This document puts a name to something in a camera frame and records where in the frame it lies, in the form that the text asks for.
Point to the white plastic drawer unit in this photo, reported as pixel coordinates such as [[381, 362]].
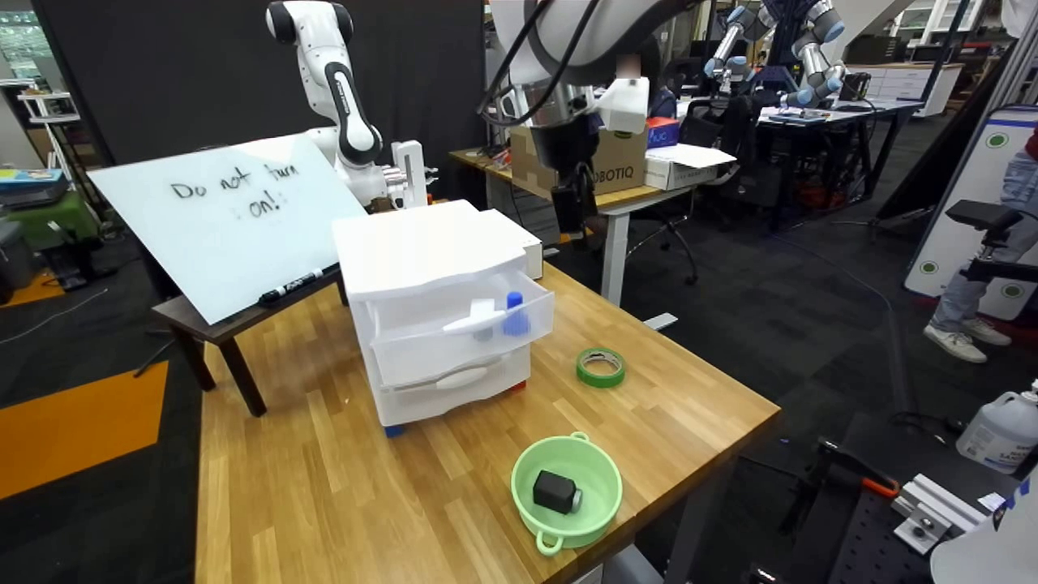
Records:
[[422, 246]]

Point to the cardboard box with black print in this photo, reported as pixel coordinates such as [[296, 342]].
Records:
[[619, 165]]

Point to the black perforated board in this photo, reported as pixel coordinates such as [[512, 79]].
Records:
[[863, 554]]

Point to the light green plastic bowl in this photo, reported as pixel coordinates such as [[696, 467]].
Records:
[[599, 479]]

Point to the white seasoning bottle grey lid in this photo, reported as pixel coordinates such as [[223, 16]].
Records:
[[494, 294]]

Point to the white rounded housing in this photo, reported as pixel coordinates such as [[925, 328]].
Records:
[[994, 554]]

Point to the white panel green stickers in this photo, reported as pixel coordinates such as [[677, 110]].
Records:
[[974, 182]]

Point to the blue red box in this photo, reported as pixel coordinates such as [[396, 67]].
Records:
[[661, 130]]

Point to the white robot arm black joints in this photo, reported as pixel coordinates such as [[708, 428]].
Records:
[[324, 67]]

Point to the person with dark hair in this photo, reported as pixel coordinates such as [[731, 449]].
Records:
[[635, 64]]

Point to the silver aluminium extrusion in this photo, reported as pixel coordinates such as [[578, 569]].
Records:
[[940, 495]]

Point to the black office chair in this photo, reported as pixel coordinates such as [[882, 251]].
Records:
[[985, 216]]

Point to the black work table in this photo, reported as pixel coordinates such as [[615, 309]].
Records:
[[832, 114]]

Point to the seated person blue jeans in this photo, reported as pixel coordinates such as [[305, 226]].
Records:
[[968, 294]]

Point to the translucent white drawer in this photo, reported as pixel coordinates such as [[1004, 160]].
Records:
[[433, 347]]

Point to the white whiteboard with writing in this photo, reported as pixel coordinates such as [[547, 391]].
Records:
[[216, 227]]

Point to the white paper stack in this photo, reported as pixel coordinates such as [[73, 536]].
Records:
[[686, 160]]

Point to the blue block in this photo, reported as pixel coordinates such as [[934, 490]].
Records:
[[396, 428]]

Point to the black whiteboard marker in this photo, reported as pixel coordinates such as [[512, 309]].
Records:
[[284, 294]]

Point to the small black bottle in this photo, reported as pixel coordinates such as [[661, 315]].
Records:
[[555, 490]]

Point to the green storage crate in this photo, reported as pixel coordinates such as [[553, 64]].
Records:
[[53, 223]]

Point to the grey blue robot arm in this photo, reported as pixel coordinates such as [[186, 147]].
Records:
[[727, 43], [813, 52]]

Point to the white shelf rack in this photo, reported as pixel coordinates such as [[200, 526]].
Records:
[[48, 108]]

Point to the wooden table with metal frame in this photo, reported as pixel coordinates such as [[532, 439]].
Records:
[[628, 569]]

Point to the dark wooden side table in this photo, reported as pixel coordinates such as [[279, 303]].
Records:
[[242, 377]]

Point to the green tape roll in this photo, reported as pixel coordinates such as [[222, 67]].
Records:
[[600, 382]]

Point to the blue hexagonal toy bolt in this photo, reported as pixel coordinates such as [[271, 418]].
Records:
[[512, 314]]

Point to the white desk wooden top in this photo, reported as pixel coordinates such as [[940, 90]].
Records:
[[615, 248]]

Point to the black backdrop curtain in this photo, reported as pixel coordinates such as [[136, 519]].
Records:
[[162, 67]]

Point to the silver metal bracket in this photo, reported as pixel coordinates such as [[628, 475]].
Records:
[[921, 533]]

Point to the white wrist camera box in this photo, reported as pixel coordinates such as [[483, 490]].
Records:
[[624, 101]]

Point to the white plastic jug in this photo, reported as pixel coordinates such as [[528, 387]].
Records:
[[1000, 434]]

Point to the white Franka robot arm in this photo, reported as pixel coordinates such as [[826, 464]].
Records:
[[567, 38]]

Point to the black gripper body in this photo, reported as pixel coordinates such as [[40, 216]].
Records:
[[567, 150]]

